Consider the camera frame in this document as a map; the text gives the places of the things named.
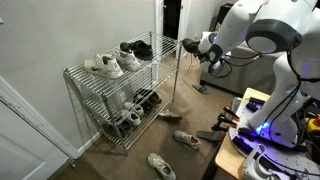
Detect white sneaker top front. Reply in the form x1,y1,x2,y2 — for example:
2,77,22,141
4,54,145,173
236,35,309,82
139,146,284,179
83,54,123,79

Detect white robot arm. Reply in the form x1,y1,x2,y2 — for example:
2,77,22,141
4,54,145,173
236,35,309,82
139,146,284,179
198,0,320,148

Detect black speaker box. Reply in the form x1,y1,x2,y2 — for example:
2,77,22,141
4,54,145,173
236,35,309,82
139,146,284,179
212,3,233,31

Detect white sneaker bottom rack rear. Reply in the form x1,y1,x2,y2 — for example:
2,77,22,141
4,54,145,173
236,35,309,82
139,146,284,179
123,102,145,117

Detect white sneaker bottom rack front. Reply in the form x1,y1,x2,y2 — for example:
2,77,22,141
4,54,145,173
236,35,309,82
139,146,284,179
121,110,141,126

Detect dark shoe bottom rack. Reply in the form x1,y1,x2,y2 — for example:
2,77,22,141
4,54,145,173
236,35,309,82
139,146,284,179
103,121,132,138

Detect grey sneaker floor near rack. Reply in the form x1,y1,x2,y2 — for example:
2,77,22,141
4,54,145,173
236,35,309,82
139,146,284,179
157,111,182,122

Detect black sneaker rack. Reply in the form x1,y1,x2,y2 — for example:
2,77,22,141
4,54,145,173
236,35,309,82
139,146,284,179
182,38,200,55
120,40,153,61

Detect dark slipper by sofa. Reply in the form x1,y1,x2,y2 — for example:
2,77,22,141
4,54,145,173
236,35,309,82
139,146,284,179
192,84,208,95

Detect round robot base plate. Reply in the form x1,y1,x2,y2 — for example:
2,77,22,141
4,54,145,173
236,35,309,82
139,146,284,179
229,97,320,180

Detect black orange clamps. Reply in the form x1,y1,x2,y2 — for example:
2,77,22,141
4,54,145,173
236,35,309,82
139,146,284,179
211,106,240,132

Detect white sneaker top back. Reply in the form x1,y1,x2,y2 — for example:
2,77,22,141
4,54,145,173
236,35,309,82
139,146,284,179
114,50,140,71

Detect dark sandal on floor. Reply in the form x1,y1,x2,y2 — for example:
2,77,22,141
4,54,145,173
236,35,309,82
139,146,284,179
196,131,225,142

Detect white sneaker rack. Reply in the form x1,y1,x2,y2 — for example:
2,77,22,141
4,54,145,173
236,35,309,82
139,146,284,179
121,110,141,126
123,102,145,117

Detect grey sneaker floor middle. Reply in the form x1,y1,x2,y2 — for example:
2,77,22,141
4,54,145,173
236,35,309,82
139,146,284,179
173,130,201,150

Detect brown shoes bottom rack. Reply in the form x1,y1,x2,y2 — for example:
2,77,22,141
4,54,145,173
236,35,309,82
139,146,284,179
133,89,162,111

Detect yellow red button box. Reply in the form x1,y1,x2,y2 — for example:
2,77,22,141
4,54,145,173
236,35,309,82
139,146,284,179
306,117,320,133

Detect grey sneaker floor front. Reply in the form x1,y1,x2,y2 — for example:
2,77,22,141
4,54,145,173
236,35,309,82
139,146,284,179
147,153,176,180

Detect grey sofa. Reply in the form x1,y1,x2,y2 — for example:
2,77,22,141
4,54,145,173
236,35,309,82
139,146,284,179
200,44,282,94

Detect orange extension cord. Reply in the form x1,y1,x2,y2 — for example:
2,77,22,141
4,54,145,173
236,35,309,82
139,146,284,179
181,53,231,101

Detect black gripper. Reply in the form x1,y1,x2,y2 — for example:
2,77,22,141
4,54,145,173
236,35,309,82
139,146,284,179
198,43,217,67

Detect white door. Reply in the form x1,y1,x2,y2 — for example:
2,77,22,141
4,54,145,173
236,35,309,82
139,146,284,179
0,78,80,180

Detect black sneaker top rack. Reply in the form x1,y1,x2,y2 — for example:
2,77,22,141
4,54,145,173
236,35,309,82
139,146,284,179
120,40,153,61

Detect silver wire shoe rack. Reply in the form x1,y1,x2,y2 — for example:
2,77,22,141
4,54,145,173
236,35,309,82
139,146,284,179
63,32,181,151

